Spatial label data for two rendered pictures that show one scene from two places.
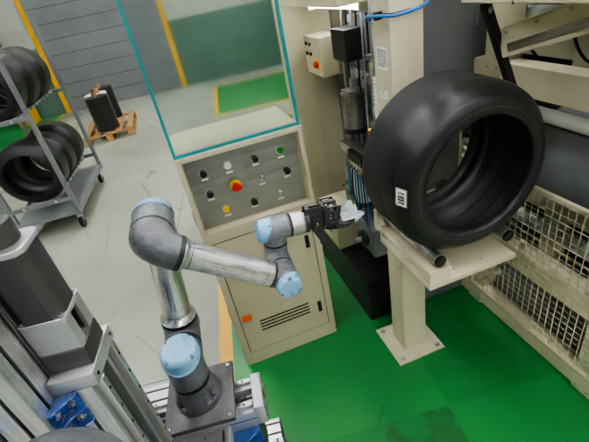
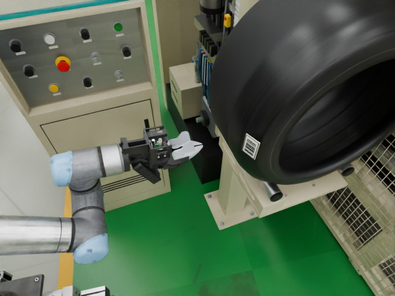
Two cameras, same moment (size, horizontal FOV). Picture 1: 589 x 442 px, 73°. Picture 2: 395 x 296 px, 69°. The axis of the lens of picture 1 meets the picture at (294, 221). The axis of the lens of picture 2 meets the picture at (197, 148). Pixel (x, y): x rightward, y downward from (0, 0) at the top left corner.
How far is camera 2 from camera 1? 0.66 m
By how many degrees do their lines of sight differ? 20
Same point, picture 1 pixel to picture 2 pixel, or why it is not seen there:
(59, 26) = not seen: outside the picture
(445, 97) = (346, 21)
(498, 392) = (292, 261)
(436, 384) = (245, 249)
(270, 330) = (109, 192)
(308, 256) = not seen: hidden behind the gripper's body
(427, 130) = (307, 69)
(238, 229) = (69, 111)
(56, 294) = not seen: outside the picture
